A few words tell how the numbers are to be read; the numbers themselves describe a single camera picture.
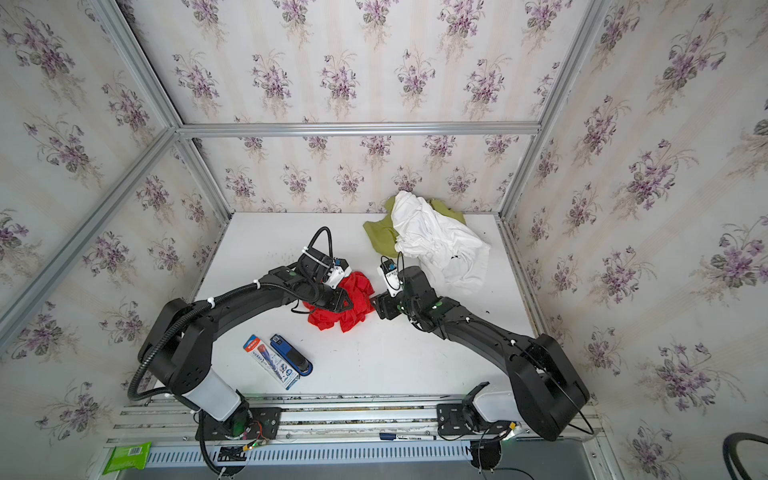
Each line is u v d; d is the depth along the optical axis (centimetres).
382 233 111
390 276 74
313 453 70
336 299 76
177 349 44
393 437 71
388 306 73
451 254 103
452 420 73
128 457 68
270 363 82
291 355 82
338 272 82
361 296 86
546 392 41
